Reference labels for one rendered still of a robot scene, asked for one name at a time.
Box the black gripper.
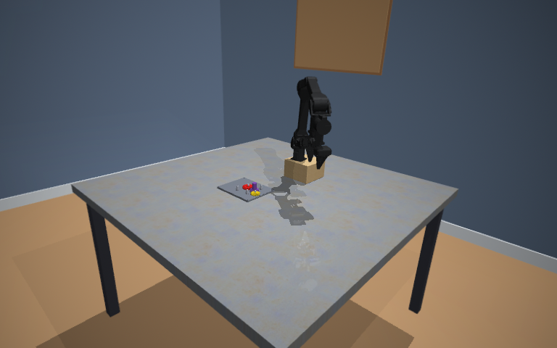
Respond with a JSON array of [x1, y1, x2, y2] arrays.
[[304, 129, 331, 170]]

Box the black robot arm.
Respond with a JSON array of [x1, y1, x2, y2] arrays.
[[291, 76, 331, 162]]

